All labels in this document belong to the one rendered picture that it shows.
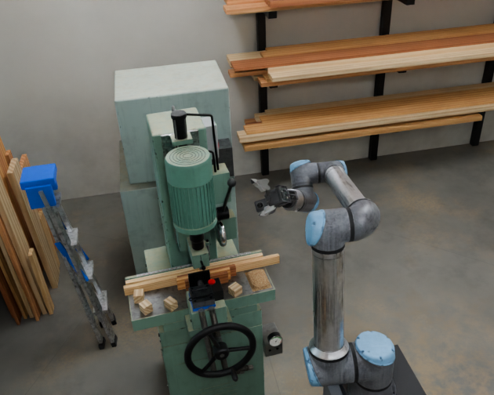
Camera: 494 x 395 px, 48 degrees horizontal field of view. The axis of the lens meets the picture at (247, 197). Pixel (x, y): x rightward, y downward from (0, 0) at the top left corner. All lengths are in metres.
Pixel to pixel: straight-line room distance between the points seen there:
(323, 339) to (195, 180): 0.74
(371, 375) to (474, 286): 1.81
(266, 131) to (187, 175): 2.24
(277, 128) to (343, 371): 2.44
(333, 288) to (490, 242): 2.49
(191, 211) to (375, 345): 0.86
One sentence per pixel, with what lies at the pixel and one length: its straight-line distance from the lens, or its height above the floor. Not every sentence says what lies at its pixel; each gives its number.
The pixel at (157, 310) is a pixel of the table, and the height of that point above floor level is 0.90.
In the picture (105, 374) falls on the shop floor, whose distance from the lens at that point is 3.35.
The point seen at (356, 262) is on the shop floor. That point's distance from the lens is 3.91.
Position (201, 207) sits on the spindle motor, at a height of 1.32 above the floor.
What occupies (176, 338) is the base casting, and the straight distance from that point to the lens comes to 2.40.
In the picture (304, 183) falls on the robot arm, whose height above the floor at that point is 1.26.
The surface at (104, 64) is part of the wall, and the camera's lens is 4.36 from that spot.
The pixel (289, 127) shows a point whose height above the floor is 0.63.
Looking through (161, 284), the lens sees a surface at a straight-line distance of 2.39.
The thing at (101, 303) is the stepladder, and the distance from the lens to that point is 3.36.
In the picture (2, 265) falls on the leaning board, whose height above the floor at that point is 0.45.
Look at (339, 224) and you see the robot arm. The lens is 1.82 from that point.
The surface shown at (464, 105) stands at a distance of 4.79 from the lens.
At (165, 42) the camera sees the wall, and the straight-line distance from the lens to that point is 4.31.
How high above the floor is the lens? 2.49
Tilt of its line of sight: 33 degrees down
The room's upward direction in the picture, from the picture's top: 3 degrees counter-clockwise
